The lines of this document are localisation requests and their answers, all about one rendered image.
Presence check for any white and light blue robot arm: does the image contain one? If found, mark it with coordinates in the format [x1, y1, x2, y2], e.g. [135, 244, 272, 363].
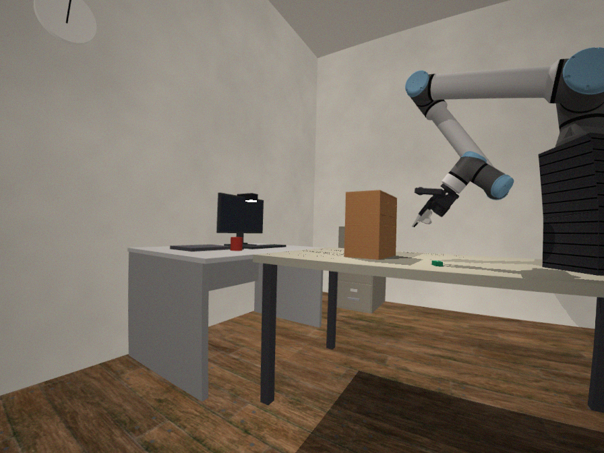
[405, 47, 604, 200]

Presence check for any brown wooden chest of drawers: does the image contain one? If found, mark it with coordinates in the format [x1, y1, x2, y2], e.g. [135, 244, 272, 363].
[344, 190, 397, 260]

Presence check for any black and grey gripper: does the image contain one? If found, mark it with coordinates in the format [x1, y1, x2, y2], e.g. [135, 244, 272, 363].
[412, 184, 460, 227]

